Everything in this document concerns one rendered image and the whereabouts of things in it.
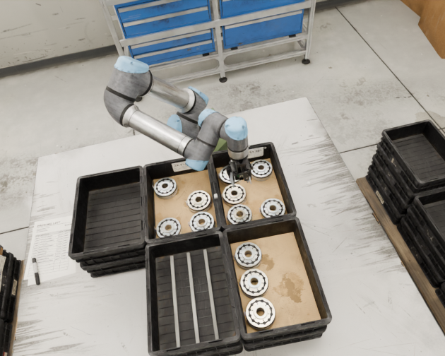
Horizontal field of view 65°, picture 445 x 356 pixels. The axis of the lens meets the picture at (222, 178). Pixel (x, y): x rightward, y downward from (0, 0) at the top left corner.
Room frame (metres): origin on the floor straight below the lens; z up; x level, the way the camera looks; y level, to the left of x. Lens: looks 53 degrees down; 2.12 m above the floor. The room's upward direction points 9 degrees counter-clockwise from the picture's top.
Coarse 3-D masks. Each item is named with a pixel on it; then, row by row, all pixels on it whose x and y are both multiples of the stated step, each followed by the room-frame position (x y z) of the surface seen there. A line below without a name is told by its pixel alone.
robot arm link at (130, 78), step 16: (128, 64) 1.13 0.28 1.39; (144, 64) 1.16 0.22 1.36; (112, 80) 1.11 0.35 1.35; (128, 80) 1.10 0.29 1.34; (144, 80) 1.13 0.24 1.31; (160, 80) 1.22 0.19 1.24; (128, 96) 1.07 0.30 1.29; (160, 96) 1.18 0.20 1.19; (176, 96) 1.22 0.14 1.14; (192, 96) 1.28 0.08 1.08; (192, 112) 1.25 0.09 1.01
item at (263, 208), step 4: (268, 200) 0.80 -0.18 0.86; (272, 200) 0.80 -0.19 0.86; (276, 200) 0.79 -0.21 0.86; (264, 204) 0.78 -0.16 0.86; (280, 204) 0.77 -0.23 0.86; (264, 208) 0.76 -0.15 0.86; (280, 208) 0.75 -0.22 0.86; (284, 208) 0.75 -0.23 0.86; (264, 212) 0.75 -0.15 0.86; (268, 212) 0.74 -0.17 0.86; (280, 212) 0.73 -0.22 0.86; (284, 212) 0.73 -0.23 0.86; (264, 216) 0.73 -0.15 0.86; (268, 216) 0.72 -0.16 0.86; (272, 216) 0.72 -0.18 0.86
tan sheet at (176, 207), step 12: (156, 180) 1.02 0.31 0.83; (180, 180) 1.00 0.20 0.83; (192, 180) 0.99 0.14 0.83; (204, 180) 0.98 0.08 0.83; (180, 192) 0.93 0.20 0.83; (192, 192) 0.92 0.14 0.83; (156, 204) 0.89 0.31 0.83; (168, 204) 0.88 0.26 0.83; (180, 204) 0.87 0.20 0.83; (156, 216) 0.82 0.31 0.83; (168, 216) 0.81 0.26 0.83; (180, 216) 0.81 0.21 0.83; (156, 228) 0.76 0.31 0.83
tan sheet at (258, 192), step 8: (216, 168) 1.04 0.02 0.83; (272, 176) 0.94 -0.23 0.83; (240, 184) 0.92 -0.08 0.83; (248, 184) 0.92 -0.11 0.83; (256, 184) 0.91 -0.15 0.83; (264, 184) 0.90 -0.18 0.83; (272, 184) 0.90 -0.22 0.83; (248, 192) 0.88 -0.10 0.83; (256, 192) 0.87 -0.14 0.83; (264, 192) 0.86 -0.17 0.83; (272, 192) 0.86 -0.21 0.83; (248, 200) 0.83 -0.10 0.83; (256, 200) 0.83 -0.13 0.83; (264, 200) 0.82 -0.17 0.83; (280, 200) 0.81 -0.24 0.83; (224, 208) 0.81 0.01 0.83; (256, 208) 0.79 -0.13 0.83; (240, 216) 0.76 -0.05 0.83; (256, 216) 0.75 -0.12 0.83
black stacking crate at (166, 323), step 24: (192, 240) 0.64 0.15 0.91; (216, 240) 0.64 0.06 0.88; (168, 264) 0.59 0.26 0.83; (192, 264) 0.58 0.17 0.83; (216, 264) 0.56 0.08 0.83; (168, 288) 0.50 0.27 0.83; (216, 288) 0.47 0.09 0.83; (168, 312) 0.41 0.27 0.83; (192, 312) 0.39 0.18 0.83; (216, 312) 0.38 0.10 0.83; (168, 336) 0.32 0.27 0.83; (192, 336) 0.31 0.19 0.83
